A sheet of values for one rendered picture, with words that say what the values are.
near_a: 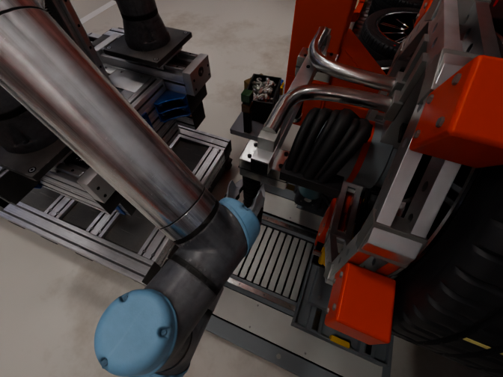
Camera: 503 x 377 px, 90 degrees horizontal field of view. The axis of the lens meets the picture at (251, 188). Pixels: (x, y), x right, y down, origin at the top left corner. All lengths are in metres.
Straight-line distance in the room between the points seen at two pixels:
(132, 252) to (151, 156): 0.96
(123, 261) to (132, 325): 0.94
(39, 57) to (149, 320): 0.25
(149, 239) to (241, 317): 0.52
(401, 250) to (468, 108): 0.18
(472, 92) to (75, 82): 0.34
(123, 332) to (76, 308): 1.23
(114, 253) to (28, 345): 0.55
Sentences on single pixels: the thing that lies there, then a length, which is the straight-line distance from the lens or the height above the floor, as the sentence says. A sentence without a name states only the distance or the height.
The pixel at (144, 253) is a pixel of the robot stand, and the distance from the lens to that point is 1.21.
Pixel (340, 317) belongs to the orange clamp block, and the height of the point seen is 0.88.
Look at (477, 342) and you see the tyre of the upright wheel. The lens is 0.45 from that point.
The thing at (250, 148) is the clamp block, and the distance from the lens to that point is 0.44.
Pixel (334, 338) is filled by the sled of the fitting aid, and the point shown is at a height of 0.18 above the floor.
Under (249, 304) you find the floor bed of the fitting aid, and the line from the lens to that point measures 1.21.
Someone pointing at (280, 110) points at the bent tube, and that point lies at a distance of 0.42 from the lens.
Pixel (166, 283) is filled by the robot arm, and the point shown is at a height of 0.99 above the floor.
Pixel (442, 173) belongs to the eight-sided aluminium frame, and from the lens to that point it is 0.37.
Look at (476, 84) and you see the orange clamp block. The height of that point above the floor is 1.15.
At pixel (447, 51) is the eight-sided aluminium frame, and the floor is 1.12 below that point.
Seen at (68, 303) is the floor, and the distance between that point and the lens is 1.55.
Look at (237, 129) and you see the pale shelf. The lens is 1.20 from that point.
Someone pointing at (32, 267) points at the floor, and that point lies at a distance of 1.72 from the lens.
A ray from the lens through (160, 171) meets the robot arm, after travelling 0.28.
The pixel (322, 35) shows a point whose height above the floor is 1.01.
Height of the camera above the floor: 1.27
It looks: 57 degrees down
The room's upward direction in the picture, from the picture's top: straight up
